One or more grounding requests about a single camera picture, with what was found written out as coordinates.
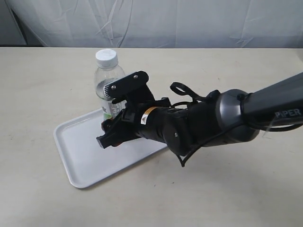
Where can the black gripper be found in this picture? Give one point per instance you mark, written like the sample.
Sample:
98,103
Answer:
152,119

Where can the clear plastic drink bottle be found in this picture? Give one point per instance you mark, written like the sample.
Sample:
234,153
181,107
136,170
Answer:
108,70

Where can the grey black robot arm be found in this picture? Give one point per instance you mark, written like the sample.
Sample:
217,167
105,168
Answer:
217,119

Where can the white rectangular plastic tray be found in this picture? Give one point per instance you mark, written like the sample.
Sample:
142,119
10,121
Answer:
85,162

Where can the white wrinkled backdrop cloth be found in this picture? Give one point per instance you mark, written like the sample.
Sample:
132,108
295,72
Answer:
153,23

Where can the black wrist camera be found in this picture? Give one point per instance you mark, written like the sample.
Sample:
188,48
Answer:
132,89

